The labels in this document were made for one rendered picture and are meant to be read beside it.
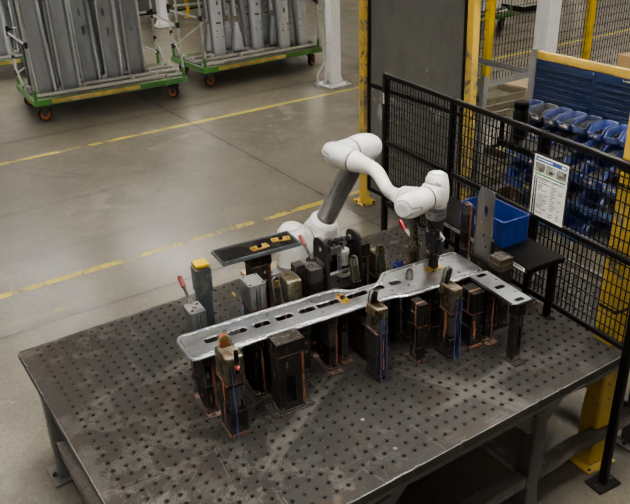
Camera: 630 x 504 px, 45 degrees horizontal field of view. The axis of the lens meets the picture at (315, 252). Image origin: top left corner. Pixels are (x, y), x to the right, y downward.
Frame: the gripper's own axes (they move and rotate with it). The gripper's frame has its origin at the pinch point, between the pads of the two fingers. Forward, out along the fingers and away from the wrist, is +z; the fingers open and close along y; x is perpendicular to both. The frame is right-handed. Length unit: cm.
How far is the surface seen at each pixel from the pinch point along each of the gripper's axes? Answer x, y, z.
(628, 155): 58, 46, -51
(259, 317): -83, -5, 6
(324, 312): -58, 5, 6
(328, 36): 303, -628, 40
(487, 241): 26.5, 4.2, -3.9
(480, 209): 26.5, -2.0, -17.3
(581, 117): 174, -85, -13
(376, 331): -43.2, 21.0, 11.2
